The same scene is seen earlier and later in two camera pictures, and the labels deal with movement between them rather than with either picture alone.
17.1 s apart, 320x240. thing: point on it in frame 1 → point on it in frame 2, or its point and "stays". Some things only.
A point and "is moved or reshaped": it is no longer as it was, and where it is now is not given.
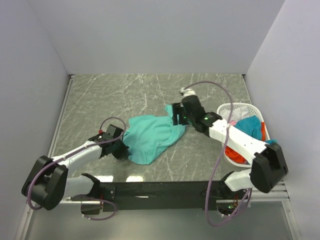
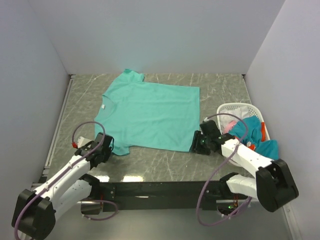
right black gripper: (177, 109) → (195, 146)
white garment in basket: (236, 113) stays
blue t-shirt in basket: (251, 126) stays
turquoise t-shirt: (148, 136) is moved or reshaped
